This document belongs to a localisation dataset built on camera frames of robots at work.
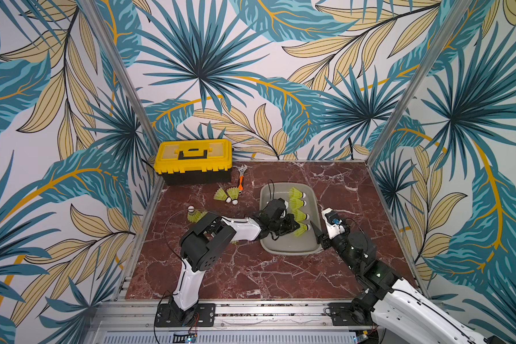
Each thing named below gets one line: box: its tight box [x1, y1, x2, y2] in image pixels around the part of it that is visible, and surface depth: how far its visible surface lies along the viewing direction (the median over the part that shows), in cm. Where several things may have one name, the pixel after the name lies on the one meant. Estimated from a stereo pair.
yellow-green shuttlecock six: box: [293, 223, 312, 238], surface depth 92 cm
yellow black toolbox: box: [153, 139, 233, 186], surface depth 100 cm
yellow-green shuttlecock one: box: [288, 197, 307, 210], surface depth 102 cm
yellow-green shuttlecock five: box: [226, 187, 241, 206], surface depth 104 cm
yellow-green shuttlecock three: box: [292, 208, 311, 223], surface depth 97 cm
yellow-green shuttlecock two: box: [288, 187, 307, 200], surface depth 105 cm
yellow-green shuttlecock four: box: [213, 187, 232, 203], surface depth 103 cm
